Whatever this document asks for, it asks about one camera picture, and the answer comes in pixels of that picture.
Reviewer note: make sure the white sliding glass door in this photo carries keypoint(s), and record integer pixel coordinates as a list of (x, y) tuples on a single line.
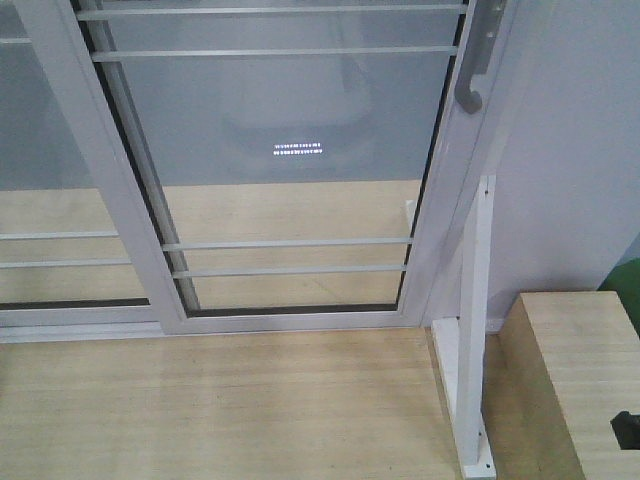
[(281, 147)]

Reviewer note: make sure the grey door handle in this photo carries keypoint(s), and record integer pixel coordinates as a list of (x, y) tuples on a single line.
[(484, 28)]

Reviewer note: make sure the light wooden box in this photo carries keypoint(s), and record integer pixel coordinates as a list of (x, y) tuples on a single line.
[(574, 358)]

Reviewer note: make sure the white door frame with track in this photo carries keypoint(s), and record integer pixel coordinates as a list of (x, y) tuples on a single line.
[(466, 146)]

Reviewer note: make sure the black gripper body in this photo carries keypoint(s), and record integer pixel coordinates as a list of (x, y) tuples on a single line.
[(626, 427)]

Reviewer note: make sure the white fixed glass panel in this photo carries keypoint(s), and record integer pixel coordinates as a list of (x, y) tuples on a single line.
[(78, 245)]

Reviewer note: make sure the white wooden support brace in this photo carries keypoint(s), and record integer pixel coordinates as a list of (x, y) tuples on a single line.
[(472, 325)]

